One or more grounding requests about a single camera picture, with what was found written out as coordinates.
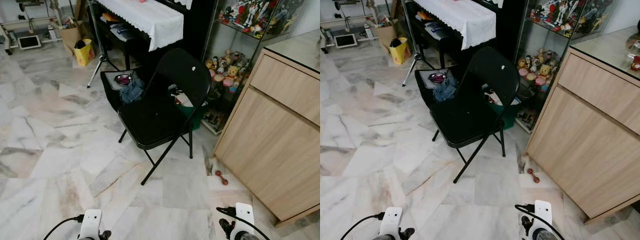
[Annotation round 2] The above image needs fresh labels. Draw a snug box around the light wooden cabinet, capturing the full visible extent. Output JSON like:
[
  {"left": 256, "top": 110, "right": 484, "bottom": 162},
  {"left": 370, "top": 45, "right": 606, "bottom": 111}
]
[
  {"left": 213, "top": 30, "right": 321, "bottom": 223},
  {"left": 526, "top": 25, "right": 640, "bottom": 225}
]

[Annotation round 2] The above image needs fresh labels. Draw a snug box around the green bin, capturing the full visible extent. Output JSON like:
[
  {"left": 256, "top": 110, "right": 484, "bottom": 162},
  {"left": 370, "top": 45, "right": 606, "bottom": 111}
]
[
  {"left": 489, "top": 97, "right": 521, "bottom": 131},
  {"left": 176, "top": 97, "right": 207, "bottom": 132}
]

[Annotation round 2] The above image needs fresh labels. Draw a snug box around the black folding chair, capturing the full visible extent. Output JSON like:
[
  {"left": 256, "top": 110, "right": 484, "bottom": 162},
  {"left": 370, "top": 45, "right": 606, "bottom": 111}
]
[
  {"left": 118, "top": 48, "right": 212, "bottom": 186},
  {"left": 429, "top": 46, "right": 521, "bottom": 184}
]

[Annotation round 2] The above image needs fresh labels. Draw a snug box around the black fabric stool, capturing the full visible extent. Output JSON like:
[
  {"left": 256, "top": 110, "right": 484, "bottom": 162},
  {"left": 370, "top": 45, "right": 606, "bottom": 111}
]
[
  {"left": 100, "top": 67, "right": 151, "bottom": 113},
  {"left": 414, "top": 66, "right": 463, "bottom": 111}
]

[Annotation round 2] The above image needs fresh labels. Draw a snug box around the blue denim cloth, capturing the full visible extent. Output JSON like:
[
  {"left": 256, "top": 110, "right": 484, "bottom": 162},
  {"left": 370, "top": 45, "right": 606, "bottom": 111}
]
[
  {"left": 432, "top": 76, "right": 459, "bottom": 103},
  {"left": 119, "top": 77, "right": 146, "bottom": 105}
]

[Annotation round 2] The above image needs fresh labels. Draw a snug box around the glass display cabinet with toys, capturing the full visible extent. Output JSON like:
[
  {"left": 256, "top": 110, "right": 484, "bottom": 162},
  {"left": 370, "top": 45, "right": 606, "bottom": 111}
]
[
  {"left": 200, "top": 0, "right": 313, "bottom": 137},
  {"left": 514, "top": 0, "right": 618, "bottom": 135}
]

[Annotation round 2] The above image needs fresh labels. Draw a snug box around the metal tripod stand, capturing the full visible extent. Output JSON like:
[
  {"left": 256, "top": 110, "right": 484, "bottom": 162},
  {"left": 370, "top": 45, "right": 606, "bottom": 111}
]
[
  {"left": 87, "top": 0, "right": 121, "bottom": 89},
  {"left": 401, "top": 0, "right": 436, "bottom": 87}
]

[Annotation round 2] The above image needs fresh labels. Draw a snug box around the yellow paper bag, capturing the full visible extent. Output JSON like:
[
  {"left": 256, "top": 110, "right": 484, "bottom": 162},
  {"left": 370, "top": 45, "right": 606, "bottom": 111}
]
[
  {"left": 389, "top": 37, "right": 412, "bottom": 66},
  {"left": 73, "top": 39, "right": 96, "bottom": 67}
]

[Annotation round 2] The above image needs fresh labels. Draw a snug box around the black piano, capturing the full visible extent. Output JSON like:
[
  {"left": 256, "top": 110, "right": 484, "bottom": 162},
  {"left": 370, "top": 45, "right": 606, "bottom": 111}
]
[
  {"left": 402, "top": 0, "right": 528, "bottom": 71},
  {"left": 87, "top": 0, "right": 218, "bottom": 73}
]

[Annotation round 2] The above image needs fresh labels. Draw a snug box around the brown cardboard box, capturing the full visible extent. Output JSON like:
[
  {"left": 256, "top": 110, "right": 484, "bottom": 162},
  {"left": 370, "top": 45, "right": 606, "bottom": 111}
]
[
  {"left": 376, "top": 19, "right": 401, "bottom": 51},
  {"left": 60, "top": 20, "right": 86, "bottom": 55}
]

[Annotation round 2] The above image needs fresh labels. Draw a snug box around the white framed tablet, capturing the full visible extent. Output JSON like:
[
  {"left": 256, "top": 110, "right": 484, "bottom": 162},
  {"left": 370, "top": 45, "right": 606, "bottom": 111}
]
[
  {"left": 334, "top": 33, "right": 359, "bottom": 49},
  {"left": 17, "top": 35, "right": 43, "bottom": 51}
]

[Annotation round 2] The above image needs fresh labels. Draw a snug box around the white lace cloth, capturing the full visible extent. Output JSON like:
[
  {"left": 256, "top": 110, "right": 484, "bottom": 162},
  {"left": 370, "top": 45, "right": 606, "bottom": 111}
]
[
  {"left": 95, "top": 0, "right": 185, "bottom": 52},
  {"left": 412, "top": 0, "right": 497, "bottom": 51}
]

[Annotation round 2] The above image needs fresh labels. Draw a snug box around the white low shelf rack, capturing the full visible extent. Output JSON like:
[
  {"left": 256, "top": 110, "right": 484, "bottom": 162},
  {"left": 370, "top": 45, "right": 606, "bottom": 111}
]
[
  {"left": 0, "top": 0, "right": 63, "bottom": 56},
  {"left": 320, "top": 0, "right": 376, "bottom": 53}
]

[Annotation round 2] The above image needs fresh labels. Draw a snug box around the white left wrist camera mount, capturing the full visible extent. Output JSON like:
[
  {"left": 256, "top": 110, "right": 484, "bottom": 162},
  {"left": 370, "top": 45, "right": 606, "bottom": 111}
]
[
  {"left": 378, "top": 207, "right": 404, "bottom": 240},
  {"left": 78, "top": 209, "right": 103, "bottom": 240}
]

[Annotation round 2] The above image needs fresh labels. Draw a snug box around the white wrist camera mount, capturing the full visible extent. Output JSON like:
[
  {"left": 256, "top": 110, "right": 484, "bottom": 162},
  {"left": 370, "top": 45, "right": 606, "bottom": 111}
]
[
  {"left": 231, "top": 202, "right": 255, "bottom": 235},
  {"left": 531, "top": 200, "right": 554, "bottom": 232},
  {"left": 378, "top": 207, "right": 404, "bottom": 240},
  {"left": 78, "top": 209, "right": 103, "bottom": 240}
]

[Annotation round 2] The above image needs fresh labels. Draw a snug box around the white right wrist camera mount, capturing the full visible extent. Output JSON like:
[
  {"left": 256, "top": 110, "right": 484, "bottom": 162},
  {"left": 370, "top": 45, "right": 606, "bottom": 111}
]
[
  {"left": 531, "top": 200, "right": 554, "bottom": 232},
  {"left": 231, "top": 202, "right": 255, "bottom": 235}
]

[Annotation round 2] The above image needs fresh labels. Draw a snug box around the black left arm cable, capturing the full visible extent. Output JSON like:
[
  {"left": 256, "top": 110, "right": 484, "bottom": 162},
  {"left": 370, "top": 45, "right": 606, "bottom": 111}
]
[
  {"left": 340, "top": 212, "right": 385, "bottom": 240},
  {"left": 42, "top": 214, "right": 85, "bottom": 240}
]

